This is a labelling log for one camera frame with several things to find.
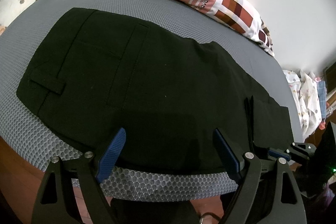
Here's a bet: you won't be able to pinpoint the brown wooden furniture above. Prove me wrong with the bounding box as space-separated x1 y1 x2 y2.
322 61 336 109

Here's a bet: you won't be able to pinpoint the white dotted cloth pile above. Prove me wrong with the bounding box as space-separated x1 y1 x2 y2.
283 70 327 139

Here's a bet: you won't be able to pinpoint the grey mesh mattress pad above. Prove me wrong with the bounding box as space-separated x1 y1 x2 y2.
1 0 303 170

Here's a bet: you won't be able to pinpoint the black pants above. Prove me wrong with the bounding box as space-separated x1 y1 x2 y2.
17 8 293 175

